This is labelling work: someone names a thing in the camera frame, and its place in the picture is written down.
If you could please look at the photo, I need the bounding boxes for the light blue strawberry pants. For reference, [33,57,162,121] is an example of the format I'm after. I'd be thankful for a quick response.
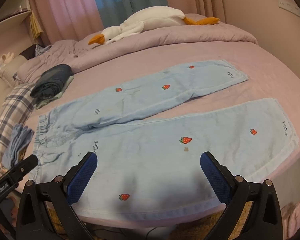
[30,60,299,221]

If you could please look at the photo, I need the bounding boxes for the blue folded cloth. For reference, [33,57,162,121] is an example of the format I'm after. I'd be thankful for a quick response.
[1,124,34,170]

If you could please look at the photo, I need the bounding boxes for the plaid pillow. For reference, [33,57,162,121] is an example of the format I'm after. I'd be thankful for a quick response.
[0,83,35,173]

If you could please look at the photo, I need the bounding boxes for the light green folded garment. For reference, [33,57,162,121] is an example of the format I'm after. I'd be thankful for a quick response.
[35,76,74,109]

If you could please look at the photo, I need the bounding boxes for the dark blue folded jeans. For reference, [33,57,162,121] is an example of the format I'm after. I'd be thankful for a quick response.
[30,64,72,100]

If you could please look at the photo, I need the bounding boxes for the small white plush toy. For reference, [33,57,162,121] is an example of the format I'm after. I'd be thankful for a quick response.
[0,53,15,69]

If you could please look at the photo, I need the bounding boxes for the pink bed sheet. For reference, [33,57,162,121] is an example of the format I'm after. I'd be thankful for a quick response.
[22,39,300,229]

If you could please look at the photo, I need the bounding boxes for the white shelf unit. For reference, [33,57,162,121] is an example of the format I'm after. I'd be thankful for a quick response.
[0,0,44,63]

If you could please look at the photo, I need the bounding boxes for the pink curtain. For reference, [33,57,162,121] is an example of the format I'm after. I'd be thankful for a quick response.
[30,0,225,44]

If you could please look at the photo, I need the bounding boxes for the pink quilted duvet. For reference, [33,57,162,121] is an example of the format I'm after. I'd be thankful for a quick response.
[17,22,257,83]

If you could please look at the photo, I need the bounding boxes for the white goose plush toy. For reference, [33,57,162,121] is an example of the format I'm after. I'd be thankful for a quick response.
[88,6,219,45]

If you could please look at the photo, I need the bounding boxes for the white wall socket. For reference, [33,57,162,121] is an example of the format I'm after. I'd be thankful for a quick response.
[278,0,300,17]

